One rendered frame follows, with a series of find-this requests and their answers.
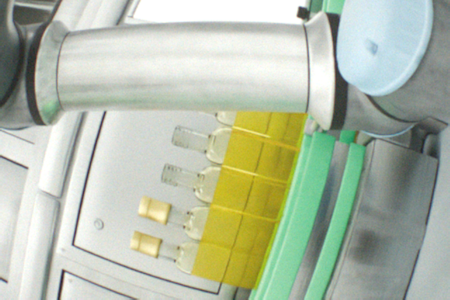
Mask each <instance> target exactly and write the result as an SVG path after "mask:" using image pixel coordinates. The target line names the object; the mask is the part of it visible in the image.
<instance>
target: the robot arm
mask: <svg viewBox="0 0 450 300"><path fill-rule="evenodd" d="M14 2H15V0H0V129H4V130H7V131H22V130H25V129H28V128H31V127H33V126H55V125H56V124H57V123H58V122H59V120H60V119H61V118H62V116H63V115H64V114H65V113H66V112H85V111H243V112H303V113H307V114H309V115H311V116H312V117H313V118H314V119H315V120H316V121H317V122H318V123H319V124H320V126H321V127H322V128H323V129H324V130H340V131H362V132H364V133H367V134H368V135H372V136H377V137H390V136H396V135H399V134H401V133H404V132H405V131H408V130H409V129H410V128H412V127H413V126H414V125H415V124H417V123H419V122H421V121H423V120H425V119H427V118H428V117H434V118H436V119H439V120H442V121H443V122H446V123H448V124H450V0H345V4H344V7H343V10H342V14H340V13H329V12H319V13H318V14H317V15H316V16H314V17H313V18H312V19H311V20H310V21H309V22H307V23H305V24H299V23H290V22H269V21H254V20H187V21H171V22H150V23H141V24H133V25H118V26H112V27H99V28H93V29H87V30H77V31H70V30H69V29H68V27H67V26H66V25H65V24H64V23H63V22H62V21H61V20H54V21H50V22H41V23H37V24H32V25H19V24H18V23H17V22H15V21H14V20H13V4H14Z"/></svg>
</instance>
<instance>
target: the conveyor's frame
mask: <svg viewBox="0 0 450 300"><path fill-rule="evenodd" d="M422 142H423V140H421V139H419V138H416V137H413V136H412V137H411V142H410V146H409V149H407V148H403V147H401V146H398V145H395V144H392V143H388V142H386V141H382V140H380V139H376V140H373V141H372V142H371V147H370V151H369V155H368V161H367V165H366V171H365V174H364V180H363V183H362V187H361V192H360V195H359V200H358V203H357V206H356V211H355V214H354V218H353V221H352V223H351V228H350V231H349V235H348V237H347V241H346V244H345V248H344V249H343V253H342V256H341V259H340V262H339V265H338V267H337V271H336V273H335V275H334V276H335V277H334V279H333V282H332V285H331V287H330V290H329V293H328V296H327V298H326V299H324V300H403V298H404V294H405V291H406V288H407V285H408V283H409V279H410V277H411V273H412V270H413V266H414V263H415V260H416V256H417V253H418V251H420V250H421V247H422V244H423V239H424V237H425V231H426V228H427V225H425V222H426V219H427V215H428V210H429V206H430V200H431V197H432V190H433V186H434V182H435V174H436V170H437V162H438V159H436V158H434V157H430V156H427V155H424V154H421V148H422ZM331 276H332V275H331Z"/></svg>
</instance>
